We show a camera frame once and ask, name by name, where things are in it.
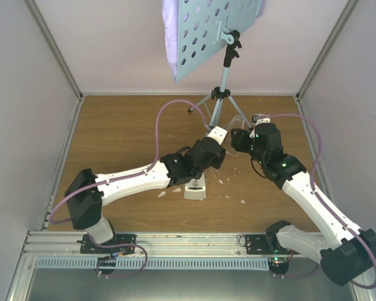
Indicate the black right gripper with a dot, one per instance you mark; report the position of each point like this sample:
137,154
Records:
237,142

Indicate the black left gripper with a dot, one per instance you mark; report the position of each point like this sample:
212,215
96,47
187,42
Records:
218,163

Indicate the clear metronome front cover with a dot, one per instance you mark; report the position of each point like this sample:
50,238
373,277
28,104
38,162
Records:
236,122

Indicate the white metronome body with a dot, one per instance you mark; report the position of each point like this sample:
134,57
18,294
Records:
195,189

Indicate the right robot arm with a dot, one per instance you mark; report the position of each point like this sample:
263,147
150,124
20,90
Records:
343,249

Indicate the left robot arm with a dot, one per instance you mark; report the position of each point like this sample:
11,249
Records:
90,193

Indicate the white debris flakes pile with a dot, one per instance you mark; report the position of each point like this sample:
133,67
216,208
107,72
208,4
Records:
229,185

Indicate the light blue music stand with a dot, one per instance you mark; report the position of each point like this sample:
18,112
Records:
204,28

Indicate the lilac sheet music paper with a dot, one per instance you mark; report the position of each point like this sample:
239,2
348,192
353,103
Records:
170,16

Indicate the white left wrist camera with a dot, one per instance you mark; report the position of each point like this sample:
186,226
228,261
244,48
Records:
218,134

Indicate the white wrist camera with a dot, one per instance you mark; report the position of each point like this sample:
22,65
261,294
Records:
218,134
260,119

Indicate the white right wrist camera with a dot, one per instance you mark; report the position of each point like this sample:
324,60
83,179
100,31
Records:
260,119

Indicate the grey slotted cable duct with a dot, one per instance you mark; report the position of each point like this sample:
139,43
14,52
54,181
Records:
156,263

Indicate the left aluminium frame post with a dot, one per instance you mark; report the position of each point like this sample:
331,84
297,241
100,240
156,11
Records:
53,46

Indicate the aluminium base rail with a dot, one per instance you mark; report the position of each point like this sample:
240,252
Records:
67,243

